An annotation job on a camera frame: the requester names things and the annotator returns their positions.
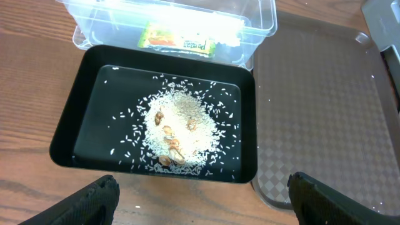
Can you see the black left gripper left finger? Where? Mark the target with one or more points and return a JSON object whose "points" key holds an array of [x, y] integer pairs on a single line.
{"points": [[94, 204]]}

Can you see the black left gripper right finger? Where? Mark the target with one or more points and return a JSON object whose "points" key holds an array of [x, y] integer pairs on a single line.
{"points": [[315, 203]]}

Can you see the pile of rice leftovers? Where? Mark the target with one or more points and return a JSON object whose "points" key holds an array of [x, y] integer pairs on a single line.
{"points": [[169, 124]]}

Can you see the green snack wrapper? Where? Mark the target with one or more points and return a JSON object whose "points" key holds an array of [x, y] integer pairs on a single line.
{"points": [[160, 38]]}

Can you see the white tissue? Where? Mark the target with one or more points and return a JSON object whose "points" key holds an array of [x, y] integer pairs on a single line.
{"points": [[223, 29]]}

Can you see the black food waste tray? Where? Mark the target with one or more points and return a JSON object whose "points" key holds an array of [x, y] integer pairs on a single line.
{"points": [[75, 143]]}

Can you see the clear plastic waste bin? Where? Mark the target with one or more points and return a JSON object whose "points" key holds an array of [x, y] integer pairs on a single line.
{"points": [[120, 23]]}

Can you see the brown serving tray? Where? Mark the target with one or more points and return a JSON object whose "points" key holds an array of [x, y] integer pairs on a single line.
{"points": [[325, 108]]}

